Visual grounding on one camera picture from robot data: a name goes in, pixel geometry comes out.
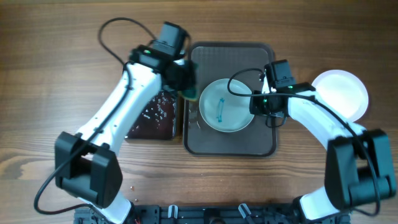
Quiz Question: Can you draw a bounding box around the teal yellow sponge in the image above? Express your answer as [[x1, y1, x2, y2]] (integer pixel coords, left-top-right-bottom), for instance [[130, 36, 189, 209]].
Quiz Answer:
[[180, 87, 198, 101]]

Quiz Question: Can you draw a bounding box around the white plate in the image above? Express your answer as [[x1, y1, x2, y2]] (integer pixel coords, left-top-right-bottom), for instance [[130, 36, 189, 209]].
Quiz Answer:
[[312, 70, 369, 122], [199, 78, 254, 133]]

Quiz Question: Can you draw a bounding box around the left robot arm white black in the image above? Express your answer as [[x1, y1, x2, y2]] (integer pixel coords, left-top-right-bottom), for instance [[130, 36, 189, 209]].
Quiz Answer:
[[53, 22, 197, 223]]

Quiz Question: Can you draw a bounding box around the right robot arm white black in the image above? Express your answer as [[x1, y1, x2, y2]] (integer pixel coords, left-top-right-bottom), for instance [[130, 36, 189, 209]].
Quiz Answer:
[[250, 60, 397, 223]]

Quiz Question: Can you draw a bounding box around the brown serving tray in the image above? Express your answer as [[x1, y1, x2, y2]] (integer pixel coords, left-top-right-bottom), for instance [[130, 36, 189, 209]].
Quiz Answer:
[[183, 42, 277, 157]]

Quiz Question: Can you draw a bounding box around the black water tray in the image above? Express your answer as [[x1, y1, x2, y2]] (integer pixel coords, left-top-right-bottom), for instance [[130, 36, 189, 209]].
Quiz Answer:
[[125, 91, 177, 140]]

